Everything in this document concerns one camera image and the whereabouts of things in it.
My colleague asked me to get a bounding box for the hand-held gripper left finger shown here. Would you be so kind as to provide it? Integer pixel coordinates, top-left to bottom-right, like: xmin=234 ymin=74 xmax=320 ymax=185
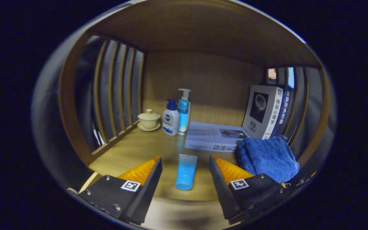
xmin=79 ymin=156 xmax=163 ymax=225

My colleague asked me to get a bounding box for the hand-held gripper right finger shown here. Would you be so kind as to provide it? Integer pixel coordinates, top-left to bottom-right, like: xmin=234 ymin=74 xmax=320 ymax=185
xmin=209 ymin=155 xmax=288 ymax=225

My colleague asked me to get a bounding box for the wooden drawer with black knob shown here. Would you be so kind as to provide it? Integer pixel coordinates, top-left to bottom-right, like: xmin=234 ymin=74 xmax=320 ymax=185
xmin=67 ymin=172 xmax=235 ymax=230

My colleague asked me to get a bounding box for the blue squeeze tube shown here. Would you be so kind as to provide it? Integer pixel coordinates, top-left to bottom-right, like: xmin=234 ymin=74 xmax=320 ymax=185
xmin=175 ymin=154 xmax=198 ymax=191

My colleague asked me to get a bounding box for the wooden countertop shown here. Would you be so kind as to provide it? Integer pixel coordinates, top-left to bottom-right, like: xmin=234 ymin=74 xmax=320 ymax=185
xmin=88 ymin=121 xmax=299 ymax=202

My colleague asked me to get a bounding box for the wooden cabinet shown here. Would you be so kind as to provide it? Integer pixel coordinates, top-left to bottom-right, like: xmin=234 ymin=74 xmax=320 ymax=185
xmin=58 ymin=0 xmax=331 ymax=230

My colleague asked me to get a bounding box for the blue folded towel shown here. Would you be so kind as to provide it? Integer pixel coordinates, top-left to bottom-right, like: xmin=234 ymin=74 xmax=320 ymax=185
xmin=237 ymin=136 xmax=300 ymax=183

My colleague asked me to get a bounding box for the white flat-lying book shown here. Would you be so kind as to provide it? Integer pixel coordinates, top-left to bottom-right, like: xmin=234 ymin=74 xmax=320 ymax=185
xmin=185 ymin=121 xmax=250 ymax=152

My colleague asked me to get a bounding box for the beige lidded teacup with saucer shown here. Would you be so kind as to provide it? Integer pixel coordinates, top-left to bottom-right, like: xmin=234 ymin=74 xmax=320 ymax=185
xmin=137 ymin=109 xmax=161 ymax=132

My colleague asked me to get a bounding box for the white bottle with blue cap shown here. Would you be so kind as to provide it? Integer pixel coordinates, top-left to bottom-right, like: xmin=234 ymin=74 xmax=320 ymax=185
xmin=162 ymin=99 xmax=180 ymax=136

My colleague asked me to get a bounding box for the blue pump bottle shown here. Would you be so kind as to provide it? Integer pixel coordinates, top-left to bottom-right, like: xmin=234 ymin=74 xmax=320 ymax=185
xmin=178 ymin=88 xmax=191 ymax=135

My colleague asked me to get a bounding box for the white upright book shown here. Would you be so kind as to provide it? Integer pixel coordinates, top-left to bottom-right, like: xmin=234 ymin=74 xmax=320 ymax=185
xmin=241 ymin=85 xmax=284 ymax=140

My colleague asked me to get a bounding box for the dark blue upright book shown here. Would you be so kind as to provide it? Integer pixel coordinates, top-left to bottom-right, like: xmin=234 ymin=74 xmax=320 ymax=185
xmin=270 ymin=88 xmax=294 ymax=138

